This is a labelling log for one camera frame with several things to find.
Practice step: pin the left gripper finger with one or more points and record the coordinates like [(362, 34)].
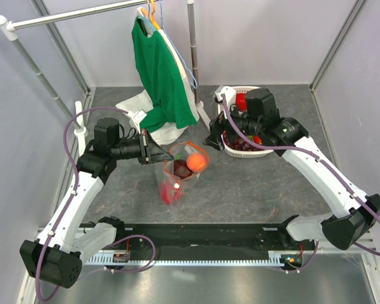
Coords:
[(156, 155), (149, 143)]

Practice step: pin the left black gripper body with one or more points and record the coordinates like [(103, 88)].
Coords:
[(137, 147)]

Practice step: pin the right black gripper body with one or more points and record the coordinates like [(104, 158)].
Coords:
[(221, 123)]

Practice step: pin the purple grape bunch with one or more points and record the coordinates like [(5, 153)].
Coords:
[(238, 144)]

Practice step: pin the clear orange zip bag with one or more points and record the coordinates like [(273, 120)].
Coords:
[(179, 151)]

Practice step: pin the orange peach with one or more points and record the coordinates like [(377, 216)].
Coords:
[(196, 162)]

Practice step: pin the pink dragon fruit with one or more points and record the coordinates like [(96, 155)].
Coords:
[(171, 192)]

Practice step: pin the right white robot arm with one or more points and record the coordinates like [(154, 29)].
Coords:
[(353, 211)]

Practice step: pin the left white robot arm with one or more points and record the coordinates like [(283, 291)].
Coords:
[(56, 255)]

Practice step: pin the red bell pepper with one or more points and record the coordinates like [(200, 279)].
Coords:
[(240, 101)]

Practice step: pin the white perforated plastic basket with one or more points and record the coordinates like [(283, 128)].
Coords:
[(237, 153)]

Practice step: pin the white garment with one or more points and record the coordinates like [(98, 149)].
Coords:
[(169, 132)]

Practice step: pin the green t-shirt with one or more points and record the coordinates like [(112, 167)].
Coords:
[(161, 78)]

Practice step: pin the orange clothes hanger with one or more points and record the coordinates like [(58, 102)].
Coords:
[(150, 13)]

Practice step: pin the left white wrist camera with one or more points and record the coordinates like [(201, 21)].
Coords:
[(135, 118)]

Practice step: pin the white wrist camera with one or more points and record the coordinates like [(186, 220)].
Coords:
[(135, 118), (228, 92)]

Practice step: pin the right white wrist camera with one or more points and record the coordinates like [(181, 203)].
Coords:
[(228, 92)]

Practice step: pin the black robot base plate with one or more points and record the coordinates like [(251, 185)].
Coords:
[(222, 241)]

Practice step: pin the slotted cable duct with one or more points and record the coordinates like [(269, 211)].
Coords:
[(109, 258)]

